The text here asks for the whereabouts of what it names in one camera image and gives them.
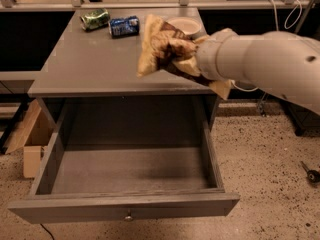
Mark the cardboard box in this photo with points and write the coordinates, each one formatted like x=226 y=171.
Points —
x=30 y=136

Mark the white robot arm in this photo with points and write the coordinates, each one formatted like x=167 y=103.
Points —
x=282 y=64

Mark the crushed green soda can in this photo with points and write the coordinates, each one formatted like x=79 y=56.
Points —
x=95 y=19

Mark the grey metal rail frame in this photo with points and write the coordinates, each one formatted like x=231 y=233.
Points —
x=217 y=20

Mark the blue soda can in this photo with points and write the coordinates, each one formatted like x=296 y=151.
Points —
x=122 y=27

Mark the brown sea salt chip bag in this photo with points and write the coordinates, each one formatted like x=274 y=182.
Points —
x=160 y=48

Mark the black tool on floor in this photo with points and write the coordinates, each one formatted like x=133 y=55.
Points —
x=313 y=176

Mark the white paper bowl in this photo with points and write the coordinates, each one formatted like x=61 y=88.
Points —
x=185 y=27

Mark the open grey top drawer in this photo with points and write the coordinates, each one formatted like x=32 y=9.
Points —
x=93 y=175

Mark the grey cabinet with counter top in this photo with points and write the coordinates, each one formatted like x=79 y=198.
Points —
x=99 y=70

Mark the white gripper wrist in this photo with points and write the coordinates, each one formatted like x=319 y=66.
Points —
x=207 y=58

